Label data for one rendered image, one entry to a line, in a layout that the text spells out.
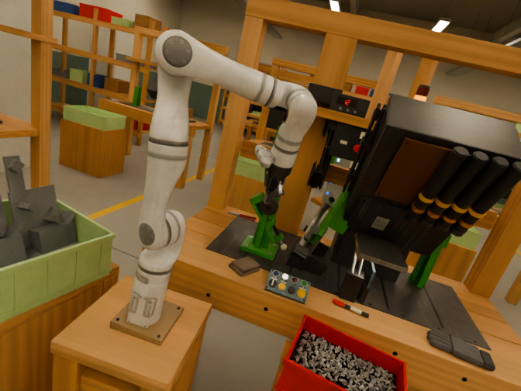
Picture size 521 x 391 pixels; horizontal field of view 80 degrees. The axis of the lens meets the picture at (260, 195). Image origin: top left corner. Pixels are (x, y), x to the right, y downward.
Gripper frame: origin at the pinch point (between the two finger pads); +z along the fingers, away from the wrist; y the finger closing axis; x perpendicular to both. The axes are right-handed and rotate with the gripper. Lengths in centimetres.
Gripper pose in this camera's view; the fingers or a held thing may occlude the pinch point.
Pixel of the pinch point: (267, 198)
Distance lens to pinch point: 97.0
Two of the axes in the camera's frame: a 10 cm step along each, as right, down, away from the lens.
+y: -2.6, -6.5, 7.2
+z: -2.5, 7.6, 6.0
